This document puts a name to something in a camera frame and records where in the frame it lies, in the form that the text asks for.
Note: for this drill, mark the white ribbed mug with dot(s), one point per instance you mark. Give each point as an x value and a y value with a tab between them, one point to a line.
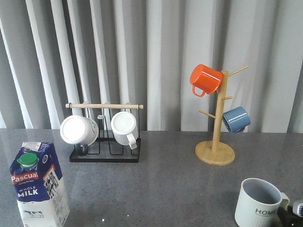
124	127

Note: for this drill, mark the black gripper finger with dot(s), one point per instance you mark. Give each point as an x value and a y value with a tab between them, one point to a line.
289	219

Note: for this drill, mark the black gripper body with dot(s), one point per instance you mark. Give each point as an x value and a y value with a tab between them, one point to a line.
298	208

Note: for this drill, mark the blue enamel mug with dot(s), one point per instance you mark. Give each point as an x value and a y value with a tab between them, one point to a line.
236	120

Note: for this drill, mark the wooden mug tree stand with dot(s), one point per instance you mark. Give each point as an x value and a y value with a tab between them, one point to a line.
213	151

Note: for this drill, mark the Pascual whole milk carton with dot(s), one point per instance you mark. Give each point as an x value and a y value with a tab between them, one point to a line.
37	177

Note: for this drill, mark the black wire mug rack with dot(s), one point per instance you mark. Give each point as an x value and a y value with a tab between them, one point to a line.
106	148

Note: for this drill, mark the orange enamel mug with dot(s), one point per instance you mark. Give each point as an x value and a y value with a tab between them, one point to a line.
205	80

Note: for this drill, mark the cream HOME mug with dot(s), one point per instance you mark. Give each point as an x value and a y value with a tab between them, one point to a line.
258	203

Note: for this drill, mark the grey pleated curtain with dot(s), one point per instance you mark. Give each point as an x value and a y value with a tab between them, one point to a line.
54	52

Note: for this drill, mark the white smiley face mug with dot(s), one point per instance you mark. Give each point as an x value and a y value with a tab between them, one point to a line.
79	131

